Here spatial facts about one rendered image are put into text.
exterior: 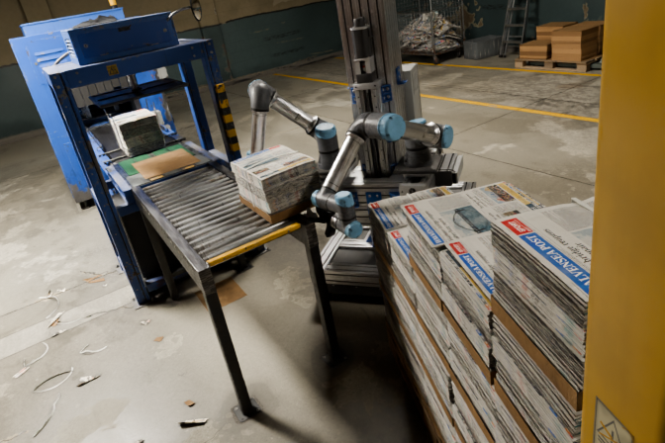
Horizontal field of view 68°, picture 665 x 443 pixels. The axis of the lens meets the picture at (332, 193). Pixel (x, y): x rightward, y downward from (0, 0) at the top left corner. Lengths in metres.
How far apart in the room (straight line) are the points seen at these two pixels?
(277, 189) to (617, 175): 1.93
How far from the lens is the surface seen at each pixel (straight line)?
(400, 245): 1.85
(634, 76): 0.33
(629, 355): 0.40
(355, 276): 2.86
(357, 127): 2.18
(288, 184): 2.22
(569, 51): 8.02
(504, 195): 1.63
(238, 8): 11.43
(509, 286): 1.02
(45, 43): 5.44
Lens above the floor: 1.77
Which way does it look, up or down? 23 degrees down
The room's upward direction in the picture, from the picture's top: 10 degrees counter-clockwise
